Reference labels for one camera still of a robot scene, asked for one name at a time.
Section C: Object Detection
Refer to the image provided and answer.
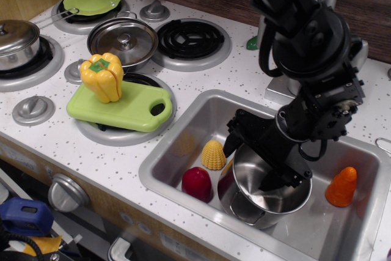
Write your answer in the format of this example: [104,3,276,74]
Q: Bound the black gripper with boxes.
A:
[223,109,312,191]

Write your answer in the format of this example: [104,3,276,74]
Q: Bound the steel pot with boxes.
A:
[217,144,312,229]

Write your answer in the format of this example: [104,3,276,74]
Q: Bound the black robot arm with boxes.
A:
[224,0,364,191]

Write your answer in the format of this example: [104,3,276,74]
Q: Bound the stainless steel sink basin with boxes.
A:
[139,90,390,260]

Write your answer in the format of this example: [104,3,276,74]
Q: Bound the yellow toy corn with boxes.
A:
[201,140,227,171]

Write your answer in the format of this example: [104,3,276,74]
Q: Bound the red toy fruit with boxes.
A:
[181,167,213,203]

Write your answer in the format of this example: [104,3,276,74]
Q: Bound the silver toy faucet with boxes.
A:
[265,0,368,105]

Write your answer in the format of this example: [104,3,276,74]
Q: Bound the orange toy carrot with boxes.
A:
[325,166,357,207]

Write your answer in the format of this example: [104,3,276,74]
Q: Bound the purple toy eggplant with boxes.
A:
[246,36,259,51]

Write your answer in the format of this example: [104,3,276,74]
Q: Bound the green plastic cutting board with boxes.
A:
[67,81,172,133]

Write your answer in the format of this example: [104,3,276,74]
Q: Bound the black burner back right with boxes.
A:
[152,18,232,72]

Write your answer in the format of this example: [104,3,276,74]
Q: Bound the burner under cutting board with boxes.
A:
[76,73,177,147]

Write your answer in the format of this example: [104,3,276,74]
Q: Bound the steel pan with lid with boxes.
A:
[87,12,159,72]

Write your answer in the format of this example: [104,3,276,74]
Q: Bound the yellow toy bell pepper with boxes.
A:
[79,53,124,103]

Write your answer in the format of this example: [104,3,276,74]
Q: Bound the silver stove knob back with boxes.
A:
[139,0,170,23]

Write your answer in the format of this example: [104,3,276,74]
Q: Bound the silver stove knob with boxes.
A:
[139,0,170,23]
[12,95,56,127]
[64,59,84,85]

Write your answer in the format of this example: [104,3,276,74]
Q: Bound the silver oven front knob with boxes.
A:
[48,173,90,213]

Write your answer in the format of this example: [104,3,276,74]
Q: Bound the silver stove knob middle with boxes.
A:
[64,59,84,85]

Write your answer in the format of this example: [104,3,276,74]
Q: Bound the burner under green plate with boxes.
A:
[51,0,130,35]

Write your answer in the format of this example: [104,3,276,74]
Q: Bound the yellow cloth piece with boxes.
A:
[23,235,62,256]

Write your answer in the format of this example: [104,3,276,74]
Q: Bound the silver stove knob front left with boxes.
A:
[12,95,56,127]

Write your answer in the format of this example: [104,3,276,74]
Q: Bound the burner under saucepan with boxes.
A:
[1,35,64,92]

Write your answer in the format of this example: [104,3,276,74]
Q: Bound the green plastic plate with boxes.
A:
[62,0,121,17]

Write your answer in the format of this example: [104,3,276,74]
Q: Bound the blue clamp tool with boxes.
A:
[1,197,54,237]

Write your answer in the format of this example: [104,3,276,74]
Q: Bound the steel saucepan with lid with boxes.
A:
[1,8,79,71]

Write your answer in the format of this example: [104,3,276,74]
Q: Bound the wire loop right edge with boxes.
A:
[375,138,391,154]

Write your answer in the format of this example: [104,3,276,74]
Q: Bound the silver oven door handle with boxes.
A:
[107,237,133,261]

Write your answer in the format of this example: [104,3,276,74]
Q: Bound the black coiled cable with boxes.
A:
[0,215,47,261]

